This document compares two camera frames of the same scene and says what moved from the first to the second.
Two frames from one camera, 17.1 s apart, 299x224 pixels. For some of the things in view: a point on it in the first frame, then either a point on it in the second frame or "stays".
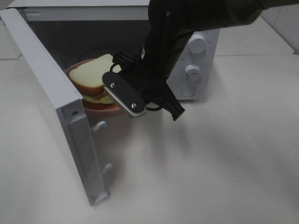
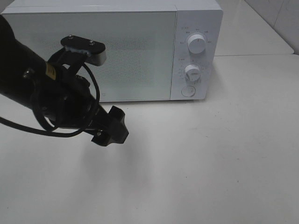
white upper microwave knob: (197, 44) stays
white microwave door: (77, 128) to (140, 48)
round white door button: (188, 91) stays
